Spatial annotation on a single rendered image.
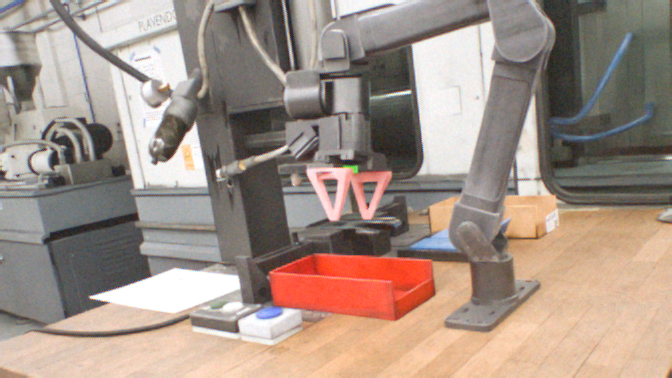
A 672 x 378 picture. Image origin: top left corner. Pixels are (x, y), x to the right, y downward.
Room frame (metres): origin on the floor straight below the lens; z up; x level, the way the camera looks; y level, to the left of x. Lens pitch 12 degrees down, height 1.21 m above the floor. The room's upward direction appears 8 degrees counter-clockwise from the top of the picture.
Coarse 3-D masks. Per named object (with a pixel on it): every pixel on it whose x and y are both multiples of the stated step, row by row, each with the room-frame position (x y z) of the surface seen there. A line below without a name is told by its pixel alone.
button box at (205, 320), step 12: (192, 312) 0.91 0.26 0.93; (204, 312) 0.90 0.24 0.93; (216, 312) 0.89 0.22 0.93; (228, 312) 0.88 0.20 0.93; (240, 312) 0.87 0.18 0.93; (252, 312) 0.87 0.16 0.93; (156, 324) 0.94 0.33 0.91; (168, 324) 0.94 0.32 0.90; (192, 324) 0.91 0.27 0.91; (204, 324) 0.89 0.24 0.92; (216, 324) 0.87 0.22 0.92; (228, 324) 0.85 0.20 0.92; (228, 336) 0.86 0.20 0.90; (240, 336) 0.85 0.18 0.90
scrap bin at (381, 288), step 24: (288, 264) 1.02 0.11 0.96; (312, 264) 1.06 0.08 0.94; (336, 264) 1.04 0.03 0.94; (360, 264) 1.00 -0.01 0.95; (384, 264) 0.97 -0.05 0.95; (408, 264) 0.94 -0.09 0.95; (288, 288) 0.96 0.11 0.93; (312, 288) 0.92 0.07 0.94; (336, 288) 0.89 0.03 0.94; (360, 288) 0.86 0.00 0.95; (384, 288) 0.83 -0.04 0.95; (408, 288) 0.95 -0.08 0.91; (432, 288) 0.91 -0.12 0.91; (336, 312) 0.90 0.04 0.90; (360, 312) 0.87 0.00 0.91; (384, 312) 0.84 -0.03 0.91
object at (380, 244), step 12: (300, 240) 1.15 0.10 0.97; (312, 240) 1.13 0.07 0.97; (324, 240) 1.11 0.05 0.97; (336, 240) 1.11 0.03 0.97; (348, 240) 1.14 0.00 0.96; (360, 240) 1.23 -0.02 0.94; (372, 240) 1.21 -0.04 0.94; (384, 240) 1.24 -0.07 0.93; (324, 252) 1.11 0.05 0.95; (336, 252) 1.11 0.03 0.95; (348, 252) 1.14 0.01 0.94; (360, 252) 1.23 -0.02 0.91; (372, 252) 1.21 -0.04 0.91; (384, 252) 1.23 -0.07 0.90
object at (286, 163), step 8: (248, 136) 1.29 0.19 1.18; (256, 136) 1.28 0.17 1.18; (264, 136) 1.26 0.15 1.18; (272, 136) 1.25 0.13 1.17; (280, 136) 1.24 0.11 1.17; (248, 144) 1.30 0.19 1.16; (256, 144) 1.28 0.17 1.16; (264, 144) 1.27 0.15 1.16; (272, 144) 1.25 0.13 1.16; (280, 144) 1.24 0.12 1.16; (280, 160) 1.15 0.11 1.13; (288, 160) 1.14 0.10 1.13; (312, 160) 1.10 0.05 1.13; (280, 168) 1.15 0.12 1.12; (288, 168) 1.14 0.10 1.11; (296, 168) 1.13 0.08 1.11; (304, 168) 1.12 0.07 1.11; (296, 176) 1.16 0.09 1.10; (296, 184) 1.16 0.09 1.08
